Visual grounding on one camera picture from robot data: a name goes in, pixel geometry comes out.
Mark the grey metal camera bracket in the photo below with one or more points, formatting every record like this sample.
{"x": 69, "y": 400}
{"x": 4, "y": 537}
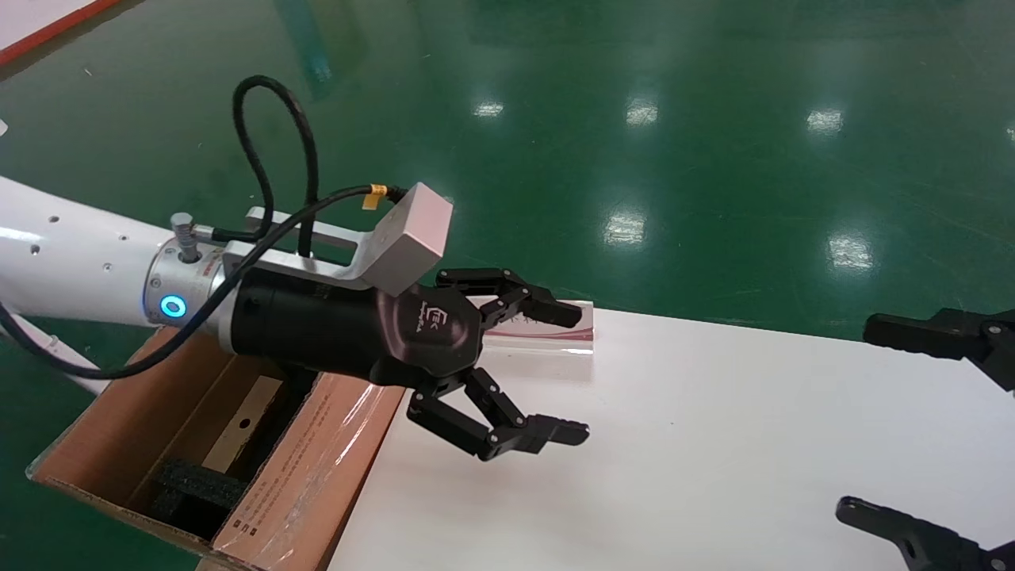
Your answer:
{"x": 301, "y": 266}

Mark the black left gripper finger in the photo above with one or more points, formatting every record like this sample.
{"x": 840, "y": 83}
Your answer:
{"x": 539, "y": 301}
{"x": 507, "y": 436}

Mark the small cardboard box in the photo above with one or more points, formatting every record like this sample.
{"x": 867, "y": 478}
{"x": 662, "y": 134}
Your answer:
{"x": 242, "y": 420}

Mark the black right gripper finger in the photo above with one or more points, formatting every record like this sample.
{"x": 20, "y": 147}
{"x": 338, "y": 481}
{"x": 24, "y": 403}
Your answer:
{"x": 912, "y": 539}
{"x": 912, "y": 333}

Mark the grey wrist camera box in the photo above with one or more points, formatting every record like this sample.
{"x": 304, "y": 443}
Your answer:
{"x": 408, "y": 238}

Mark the large cardboard box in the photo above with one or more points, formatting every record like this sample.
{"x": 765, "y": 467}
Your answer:
{"x": 301, "y": 492}

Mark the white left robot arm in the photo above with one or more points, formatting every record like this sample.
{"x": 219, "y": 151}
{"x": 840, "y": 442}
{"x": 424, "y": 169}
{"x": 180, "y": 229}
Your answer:
{"x": 79, "y": 262}

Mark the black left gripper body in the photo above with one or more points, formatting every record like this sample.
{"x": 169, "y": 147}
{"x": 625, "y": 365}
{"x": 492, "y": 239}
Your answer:
{"x": 357, "y": 333}

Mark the black foam insert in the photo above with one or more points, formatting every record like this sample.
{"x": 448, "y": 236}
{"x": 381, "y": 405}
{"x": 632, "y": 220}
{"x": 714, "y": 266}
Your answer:
{"x": 198, "y": 488}

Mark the clear acrylic sign holder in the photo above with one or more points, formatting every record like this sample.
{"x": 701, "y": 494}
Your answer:
{"x": 575, "y": 333}

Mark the white pipe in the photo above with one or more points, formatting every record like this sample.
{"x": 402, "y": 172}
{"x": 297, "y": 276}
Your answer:
{"x": 89, "y": 385}

